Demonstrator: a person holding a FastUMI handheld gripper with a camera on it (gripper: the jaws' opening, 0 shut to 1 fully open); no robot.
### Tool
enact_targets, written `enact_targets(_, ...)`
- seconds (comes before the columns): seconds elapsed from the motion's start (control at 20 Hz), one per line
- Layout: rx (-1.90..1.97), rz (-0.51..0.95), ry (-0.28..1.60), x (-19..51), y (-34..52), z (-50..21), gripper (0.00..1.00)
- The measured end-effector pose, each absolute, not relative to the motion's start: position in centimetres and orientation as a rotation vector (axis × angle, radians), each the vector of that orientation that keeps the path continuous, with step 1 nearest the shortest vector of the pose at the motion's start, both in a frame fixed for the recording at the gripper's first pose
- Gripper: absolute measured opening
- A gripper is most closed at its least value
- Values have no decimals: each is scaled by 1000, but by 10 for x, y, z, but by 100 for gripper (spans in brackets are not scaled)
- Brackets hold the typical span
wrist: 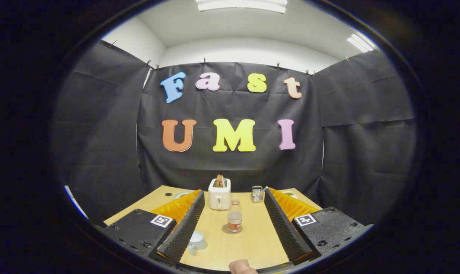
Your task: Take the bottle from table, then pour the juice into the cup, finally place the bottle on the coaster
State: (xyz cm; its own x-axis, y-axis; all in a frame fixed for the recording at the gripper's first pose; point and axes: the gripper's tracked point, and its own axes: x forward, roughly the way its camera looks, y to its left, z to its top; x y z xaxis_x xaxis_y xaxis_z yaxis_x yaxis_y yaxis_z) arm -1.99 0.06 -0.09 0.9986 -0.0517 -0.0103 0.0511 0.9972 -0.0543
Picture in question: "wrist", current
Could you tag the pale green plate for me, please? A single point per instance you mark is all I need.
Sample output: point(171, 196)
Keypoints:
point(181, 195)

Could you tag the long ceiling light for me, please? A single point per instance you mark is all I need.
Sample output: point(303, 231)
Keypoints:
point(241, 5)

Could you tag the round brown coaster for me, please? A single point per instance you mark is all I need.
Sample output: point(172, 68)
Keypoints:
point(224, 229)

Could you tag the pale grey cup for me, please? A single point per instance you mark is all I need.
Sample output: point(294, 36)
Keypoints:
point(196, 239)

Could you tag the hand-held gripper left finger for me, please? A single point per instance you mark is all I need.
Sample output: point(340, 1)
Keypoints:
point(184, 224)

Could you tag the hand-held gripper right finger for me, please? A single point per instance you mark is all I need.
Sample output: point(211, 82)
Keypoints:
point(283, 224)

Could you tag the wooden table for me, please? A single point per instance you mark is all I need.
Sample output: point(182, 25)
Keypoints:
point(253, 236)

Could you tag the small ceiling light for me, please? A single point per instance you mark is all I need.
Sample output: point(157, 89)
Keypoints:
point(360, 42)

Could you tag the white food tray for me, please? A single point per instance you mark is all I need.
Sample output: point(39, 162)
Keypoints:
point(289, 194)

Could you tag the clear juice bottle red label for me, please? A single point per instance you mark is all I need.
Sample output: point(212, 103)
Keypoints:
point(234, 220)

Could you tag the black backdrop cloth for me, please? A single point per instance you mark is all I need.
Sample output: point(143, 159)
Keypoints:
point(233, 163)

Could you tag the brown toast slice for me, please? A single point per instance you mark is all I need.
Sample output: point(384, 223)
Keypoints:
point(219, 180)

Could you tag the white toaster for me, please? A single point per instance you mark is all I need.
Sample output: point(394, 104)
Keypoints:
point(219, 198)

